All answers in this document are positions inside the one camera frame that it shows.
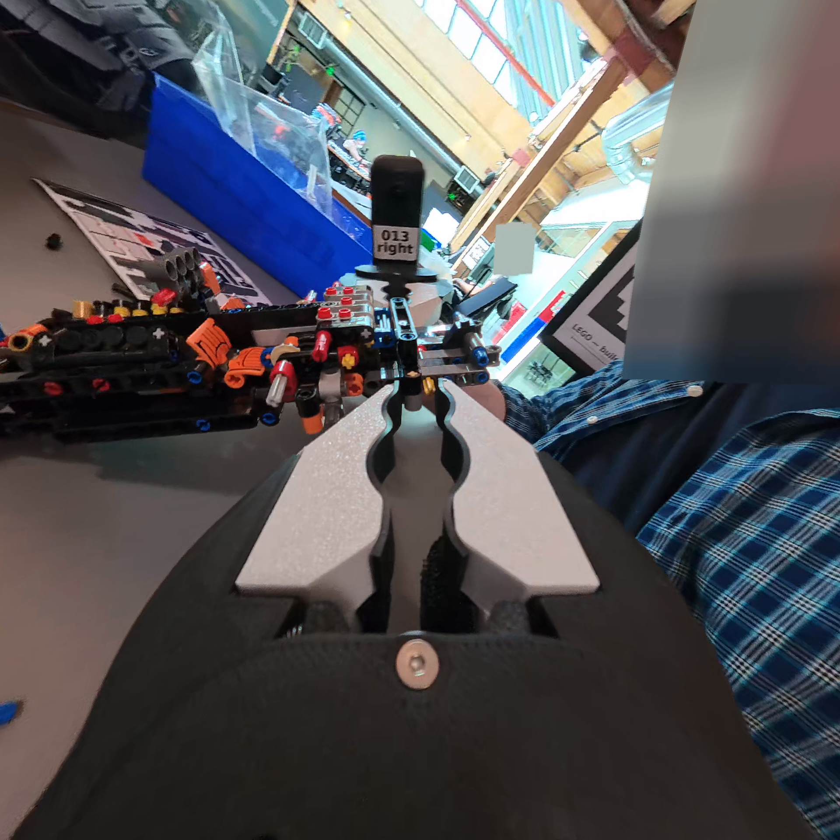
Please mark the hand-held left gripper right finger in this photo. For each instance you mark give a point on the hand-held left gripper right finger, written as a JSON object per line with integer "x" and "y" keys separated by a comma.
{"x": 518, "y": 518}

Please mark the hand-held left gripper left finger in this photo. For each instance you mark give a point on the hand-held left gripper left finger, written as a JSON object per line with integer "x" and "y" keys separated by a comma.
{"x": 315, "y": 512}

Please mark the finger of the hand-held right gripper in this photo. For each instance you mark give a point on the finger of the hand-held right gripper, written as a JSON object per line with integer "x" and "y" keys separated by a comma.
{"x": 430, "y": 298}
{"x": 371, "y": 281}

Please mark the black lego technic car chassis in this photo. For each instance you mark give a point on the black lego technic car chassis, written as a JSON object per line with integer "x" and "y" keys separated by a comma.
{"x": 131, "y": 367}

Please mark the person's right forearm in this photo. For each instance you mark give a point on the person's right forearm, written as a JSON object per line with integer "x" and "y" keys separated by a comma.
{"x": 558, "y": 410}

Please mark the grey lego cylinder block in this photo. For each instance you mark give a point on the grey lego cylinder block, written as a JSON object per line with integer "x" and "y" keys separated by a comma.
{"x": 177, "y": 266}

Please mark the lego sticker sheet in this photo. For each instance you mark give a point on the lego sticker sheet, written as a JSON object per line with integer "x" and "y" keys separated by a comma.
{"x": 111, "y": 236}

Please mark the small black lego piece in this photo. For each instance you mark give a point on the small black lego piece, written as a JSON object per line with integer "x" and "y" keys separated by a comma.
{"x": 53, "y": 241}

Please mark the dark lego set box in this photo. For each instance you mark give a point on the dark lego set box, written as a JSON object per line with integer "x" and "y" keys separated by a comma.
{"x": 79, "y": 59}

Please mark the blue lego pin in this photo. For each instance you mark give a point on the blue lego pin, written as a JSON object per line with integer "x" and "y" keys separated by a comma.
{"x": 8, "y": 711}

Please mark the black monitor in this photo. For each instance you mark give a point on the black monitor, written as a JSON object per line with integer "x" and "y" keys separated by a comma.
{"x": 489, "y": 298}

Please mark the blue plastic bin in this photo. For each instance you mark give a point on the blue plastic bin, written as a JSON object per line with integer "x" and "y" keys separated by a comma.
{"x": 249, "y": 197}

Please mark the clear plastic bag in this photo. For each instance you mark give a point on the clear plastic bag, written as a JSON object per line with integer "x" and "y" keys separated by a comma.
{"x": 262, "y": 111}

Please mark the black framed sign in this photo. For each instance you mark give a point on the black framed sign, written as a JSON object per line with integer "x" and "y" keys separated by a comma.
{"x": 590, "y": 328}

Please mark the person's plaid shirt torso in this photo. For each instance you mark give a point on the person's plaid shirt torso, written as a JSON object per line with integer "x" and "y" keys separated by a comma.
{"x": 754, "y": 525}

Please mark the silver ventilation duct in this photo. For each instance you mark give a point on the silver ventilation duct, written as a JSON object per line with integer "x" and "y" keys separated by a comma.
{"x": 630, "y": 138}

